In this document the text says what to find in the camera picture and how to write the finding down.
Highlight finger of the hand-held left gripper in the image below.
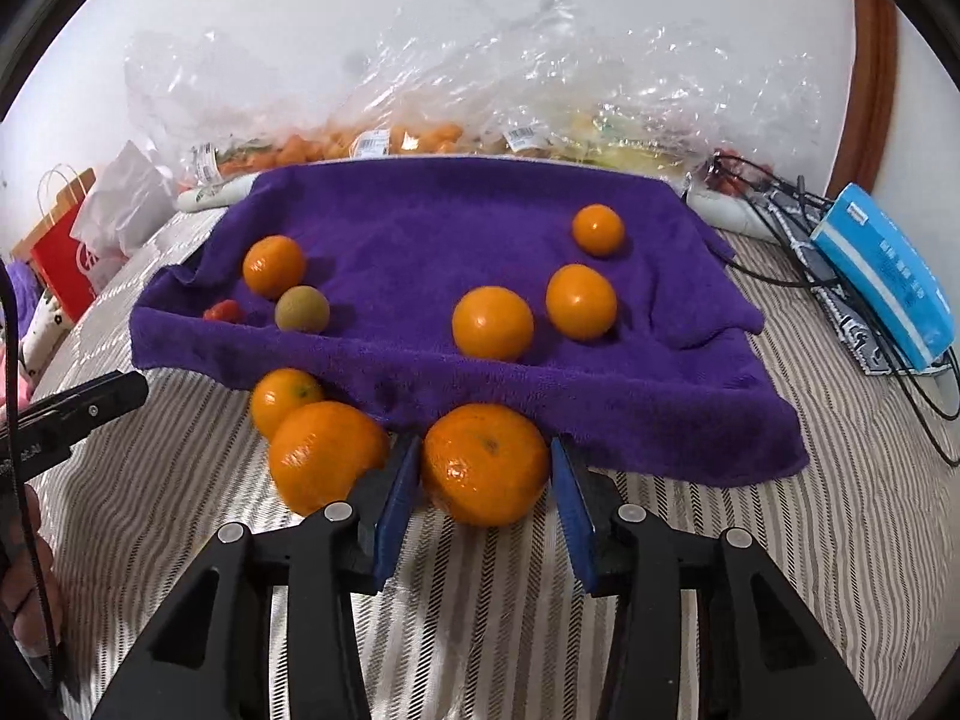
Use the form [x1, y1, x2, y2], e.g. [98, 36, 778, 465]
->
[19, 371, 149, 460]

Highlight brown longan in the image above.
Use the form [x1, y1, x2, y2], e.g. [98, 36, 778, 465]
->
[274, 285, 331, 335]

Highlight large orange mandarin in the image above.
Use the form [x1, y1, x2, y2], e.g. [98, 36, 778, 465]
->
[268, 401, 391, 517]
[420, 403, 552, 527]

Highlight blue tissue pack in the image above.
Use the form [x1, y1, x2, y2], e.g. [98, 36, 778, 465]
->
[810, 182, 959, 366]

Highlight purple towel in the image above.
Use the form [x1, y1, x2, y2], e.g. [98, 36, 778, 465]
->
[129, 156, 809, 482]

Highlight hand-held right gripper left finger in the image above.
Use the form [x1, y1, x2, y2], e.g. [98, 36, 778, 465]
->
[90, 435, 423, 720]

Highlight striped grey quilt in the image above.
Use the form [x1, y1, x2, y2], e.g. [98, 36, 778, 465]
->
[22, 206, 960, 720]

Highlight white spotted cloth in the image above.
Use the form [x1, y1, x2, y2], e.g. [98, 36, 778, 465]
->
[16, 286, 77, 392]

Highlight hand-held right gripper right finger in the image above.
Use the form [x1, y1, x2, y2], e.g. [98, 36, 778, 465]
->
[550, 436, 878, 720]

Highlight person's left hand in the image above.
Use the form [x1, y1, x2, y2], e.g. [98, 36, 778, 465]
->
[0, 484, 67, 647]

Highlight small round orange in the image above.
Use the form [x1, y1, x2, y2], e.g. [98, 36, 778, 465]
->
[572, 204, 626, 257]

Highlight black white patterned pouch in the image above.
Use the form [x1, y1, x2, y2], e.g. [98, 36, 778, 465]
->
[804, 236, 905, 377]

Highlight clear bag of mandarins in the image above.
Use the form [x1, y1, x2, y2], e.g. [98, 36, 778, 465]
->
[124, 30, 338, 190]

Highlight clear bag of yellow fruit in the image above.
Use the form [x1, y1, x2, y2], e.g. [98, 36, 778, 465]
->
[559, 22, 826, 185]

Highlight black cable bundle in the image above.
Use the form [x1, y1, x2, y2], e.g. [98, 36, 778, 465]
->
[703, 150, 960, 466]

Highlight clear bag of longans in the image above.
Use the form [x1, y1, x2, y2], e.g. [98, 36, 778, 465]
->
[472, 0, 578, 160]

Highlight red paper bag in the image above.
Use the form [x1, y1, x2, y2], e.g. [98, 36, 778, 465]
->
[10, 167, 100, 321]

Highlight clear bag of kumquats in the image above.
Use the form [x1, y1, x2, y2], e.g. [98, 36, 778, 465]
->
[322, 0, 485, 163]

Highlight brown wooden door frame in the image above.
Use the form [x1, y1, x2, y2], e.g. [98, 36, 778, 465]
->
[825, 0, 901, 200]

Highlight white plastic bag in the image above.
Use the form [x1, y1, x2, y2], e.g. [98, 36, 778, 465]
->
[71, 139, 179, 257]

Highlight medium orange mandarin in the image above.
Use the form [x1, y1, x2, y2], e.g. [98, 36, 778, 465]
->
[242, 235, 307, 298]
[451, 286, 535, 361]
[545, 264, 618, 340]
[250, 367, 325, 440]

